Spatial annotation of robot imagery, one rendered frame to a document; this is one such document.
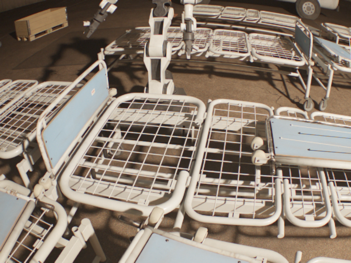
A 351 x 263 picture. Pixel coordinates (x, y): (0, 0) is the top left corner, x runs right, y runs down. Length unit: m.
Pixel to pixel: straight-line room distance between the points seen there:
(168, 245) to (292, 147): 0.71
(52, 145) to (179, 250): 0.72
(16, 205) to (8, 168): 1.25
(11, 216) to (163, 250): 0.61
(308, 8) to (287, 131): 7.48
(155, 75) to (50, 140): 1.22
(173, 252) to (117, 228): 0.85
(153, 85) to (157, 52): 0.26
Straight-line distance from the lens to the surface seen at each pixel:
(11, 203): 1.22
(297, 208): 1.23
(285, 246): 1.65
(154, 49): 2.20
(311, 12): 8.82
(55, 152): 1.32
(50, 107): 1.27
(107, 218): 1.76
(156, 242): 0.89
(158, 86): 2.23
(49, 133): 1.27
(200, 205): 1.20
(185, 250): 0.88
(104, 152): 1.71
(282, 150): 1.28
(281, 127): 1.46
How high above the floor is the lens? 1.32
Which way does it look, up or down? 35 degrees down
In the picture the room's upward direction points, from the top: 3 degrees counter-clockwise
